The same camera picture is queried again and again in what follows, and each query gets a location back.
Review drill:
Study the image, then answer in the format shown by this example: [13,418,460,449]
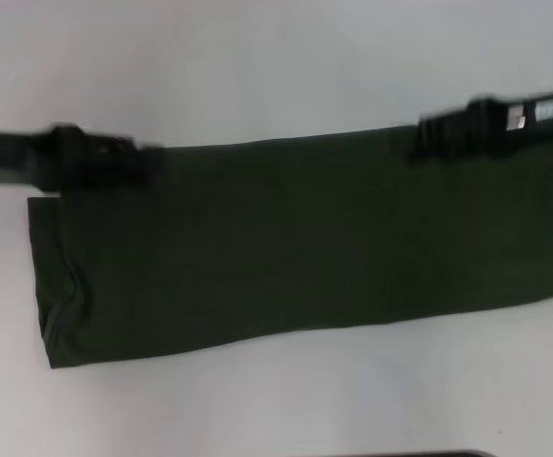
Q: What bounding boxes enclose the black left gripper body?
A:
[0,124,97,195]

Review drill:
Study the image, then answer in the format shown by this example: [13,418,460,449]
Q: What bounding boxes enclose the dark green FREE T-shirt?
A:
[27,124,553,370]

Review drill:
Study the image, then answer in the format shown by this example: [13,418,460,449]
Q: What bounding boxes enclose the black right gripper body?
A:
[465,85,553,153]

